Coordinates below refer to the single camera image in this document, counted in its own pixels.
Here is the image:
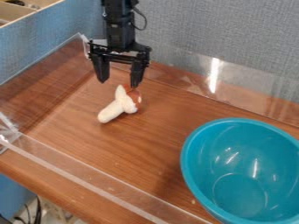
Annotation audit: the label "wooden shelf box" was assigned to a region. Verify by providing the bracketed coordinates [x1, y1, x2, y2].
[0, 0, 65, 28]

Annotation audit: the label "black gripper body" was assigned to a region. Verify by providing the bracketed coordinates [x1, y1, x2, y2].
[88, 40, 152, 68]

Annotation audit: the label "white plush mushroom red cap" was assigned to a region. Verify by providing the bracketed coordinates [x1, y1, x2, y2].
[98, 85, 143, 123]

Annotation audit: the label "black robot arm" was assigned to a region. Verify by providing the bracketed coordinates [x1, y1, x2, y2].
[88, 0, 152, 88]

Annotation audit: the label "blue plastic bowl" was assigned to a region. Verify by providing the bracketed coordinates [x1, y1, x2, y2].
[180, 118, 299, 224]

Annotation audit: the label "clear acrylic back barrier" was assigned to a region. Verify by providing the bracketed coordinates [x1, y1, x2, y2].
[79, 31, 299, 127]

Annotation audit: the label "clear acrylic left barrier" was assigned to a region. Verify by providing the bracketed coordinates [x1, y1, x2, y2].
[0, 32, 87, 86]

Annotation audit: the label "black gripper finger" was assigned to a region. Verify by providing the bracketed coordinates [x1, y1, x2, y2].
[91, 54, 110, 83]
[131, 59, 148, 88]

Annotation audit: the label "clear acrylic front barrier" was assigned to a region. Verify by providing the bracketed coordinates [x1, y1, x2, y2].
[0, 112, 211, 224]

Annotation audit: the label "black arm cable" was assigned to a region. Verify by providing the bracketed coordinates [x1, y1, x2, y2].
[131, 6, 150, 32]

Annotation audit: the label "black floor cables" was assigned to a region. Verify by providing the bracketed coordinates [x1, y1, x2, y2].
[0, 195, 44, 224]

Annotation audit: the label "clear acrylic barrier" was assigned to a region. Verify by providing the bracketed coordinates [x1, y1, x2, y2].
[79, 31, 299, 127]
[0, 32, 87, 86]
[0, 112, 211, 224]

